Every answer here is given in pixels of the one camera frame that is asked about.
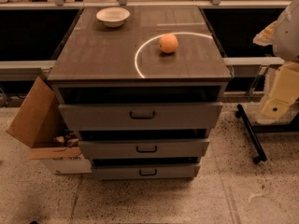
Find open cardboard box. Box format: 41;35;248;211
7;77;91;175

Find grey drawer cabinet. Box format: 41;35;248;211
49;6;232;168

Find orange fruit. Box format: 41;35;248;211
159;34;178;54

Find grey middle drawer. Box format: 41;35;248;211
78;139;209;159

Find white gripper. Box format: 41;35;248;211
261;62;299;119

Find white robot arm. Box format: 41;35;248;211
253;0;299;119

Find white bowl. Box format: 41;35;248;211
96;7;130;28

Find grey top drawer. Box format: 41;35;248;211
59;102;222;131

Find grey bottom drawer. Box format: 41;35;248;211
91;163;200;180

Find grey drawer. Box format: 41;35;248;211
59;102;222;131
78;139;209;159
91;163;200;180

